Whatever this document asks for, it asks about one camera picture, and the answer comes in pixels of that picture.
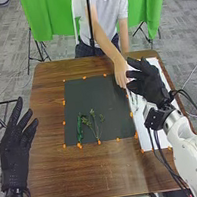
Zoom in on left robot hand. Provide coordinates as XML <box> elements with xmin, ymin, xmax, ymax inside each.
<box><xmin>0</xmin><ymin>94</ymin><xmax>49</xmax><ymax>195</ymax></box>

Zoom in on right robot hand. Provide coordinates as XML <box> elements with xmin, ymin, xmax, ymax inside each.
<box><xmin>122</xmin><ymin>51</ymin><xmax>173</xmax><ymax>113</ymax></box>

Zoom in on dark mat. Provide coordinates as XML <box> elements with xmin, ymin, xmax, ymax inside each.
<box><xmin>56</xmin><ymin>70</ymin><xmax>139</xmax><ymax>148</ymax></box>

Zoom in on person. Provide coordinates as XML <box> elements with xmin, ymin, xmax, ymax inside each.
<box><xmin>66</xmin><ymin>0</ymin><xmax>143</xmax><ymax>96</ymax></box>

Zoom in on black tripod stand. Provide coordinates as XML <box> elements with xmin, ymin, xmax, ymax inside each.
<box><xmin>130</xmin><ymin>19</ymin><xmax>164</xmax><ymax>52</ymax></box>
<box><xmin>21</xmin><ymin>25</ymin><xmax>54</xmax><ymax>77</ymax></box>

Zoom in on white sheet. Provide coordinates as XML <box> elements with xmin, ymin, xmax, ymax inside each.
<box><xmin>123</xmin><ymin>53</ymin><xmax>189</xmax><ymax>154</ymax></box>

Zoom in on green sprig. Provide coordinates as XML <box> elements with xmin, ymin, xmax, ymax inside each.
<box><xmin>80</xmin><ymin>106</ymin><xmax>109</xmax><ymax>144</ymax></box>
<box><xmin>73</xmin><ymin>112</ymin><xmax>87</xmax><ymax>145</ymax></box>

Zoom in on black cable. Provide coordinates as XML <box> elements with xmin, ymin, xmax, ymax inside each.
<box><xmin>168</xmin><ymin>86</ymin><xmax>197</xmax><ymax>140</ymax></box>
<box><xmin>147</xmin><ymin>124</ymin><xmax>194</xmax><ymax>197</ymax></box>

